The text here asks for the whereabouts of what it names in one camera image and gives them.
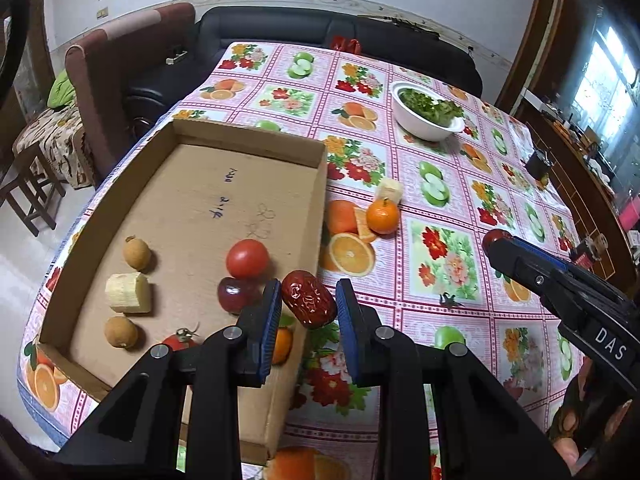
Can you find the black cup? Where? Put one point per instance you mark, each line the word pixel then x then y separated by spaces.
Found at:
pixel 538 165

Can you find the peeled corn piece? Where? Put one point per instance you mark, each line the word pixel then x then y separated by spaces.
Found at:
pixel 389 189
pixel 129 293

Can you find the shallow cardboard box tray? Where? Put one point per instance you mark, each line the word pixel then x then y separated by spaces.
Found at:
pixel 190 190

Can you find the green cushion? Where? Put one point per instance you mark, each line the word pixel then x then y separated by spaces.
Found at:
pixel 62 92

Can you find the green leafy salad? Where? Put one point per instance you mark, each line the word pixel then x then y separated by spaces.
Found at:
pixel 438 112

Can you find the red item on sofa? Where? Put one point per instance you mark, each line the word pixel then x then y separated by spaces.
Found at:
pixel 343 44

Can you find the peeled corn piece far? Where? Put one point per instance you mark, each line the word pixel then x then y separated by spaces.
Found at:
pixel 389 189

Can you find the wooden stool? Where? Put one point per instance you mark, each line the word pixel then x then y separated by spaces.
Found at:
pixel 28 187

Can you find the dark red jujube right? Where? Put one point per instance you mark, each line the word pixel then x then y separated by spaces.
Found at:
pixel 492 236

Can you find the mandarin orange far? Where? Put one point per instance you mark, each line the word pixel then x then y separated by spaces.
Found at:
pixel 383 216

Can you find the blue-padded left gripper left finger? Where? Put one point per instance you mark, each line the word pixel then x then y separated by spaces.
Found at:
pixel 236 356

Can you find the peeled corn piece near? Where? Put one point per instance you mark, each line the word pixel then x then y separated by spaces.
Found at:
pixel 129 293

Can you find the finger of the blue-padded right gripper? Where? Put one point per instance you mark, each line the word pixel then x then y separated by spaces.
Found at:
pixel 539 254
pixel 542 281

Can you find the floral covered seat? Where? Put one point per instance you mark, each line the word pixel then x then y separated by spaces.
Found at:
pixel 63 140

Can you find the red-label jam jar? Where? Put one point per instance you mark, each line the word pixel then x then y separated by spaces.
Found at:
pixel 589 251

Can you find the stemmed tomato in box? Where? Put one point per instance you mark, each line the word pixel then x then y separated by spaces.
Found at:
pixel 183 338

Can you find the maroon armchair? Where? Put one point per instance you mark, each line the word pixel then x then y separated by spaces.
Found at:
pixel 101 63

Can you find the fruit-print pink tablecloth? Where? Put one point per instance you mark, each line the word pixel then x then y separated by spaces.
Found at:
pixel 429 278

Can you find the white bowl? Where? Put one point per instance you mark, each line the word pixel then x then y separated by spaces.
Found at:
pixel 415 124

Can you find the red jujube date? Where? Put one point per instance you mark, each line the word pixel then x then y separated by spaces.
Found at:
pixel 308 299

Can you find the dark plum in box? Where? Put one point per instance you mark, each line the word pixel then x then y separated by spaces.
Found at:
pixel 234 294

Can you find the mandarin orange with leaf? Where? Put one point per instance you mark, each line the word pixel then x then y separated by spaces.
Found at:
pixel 284 340

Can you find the large red tomato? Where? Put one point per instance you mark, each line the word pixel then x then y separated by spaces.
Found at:
pixel 247 259

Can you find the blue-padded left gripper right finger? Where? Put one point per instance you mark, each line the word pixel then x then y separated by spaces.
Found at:
pixel 379 356

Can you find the right hand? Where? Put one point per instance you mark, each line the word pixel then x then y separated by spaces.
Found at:
pixel 569 451

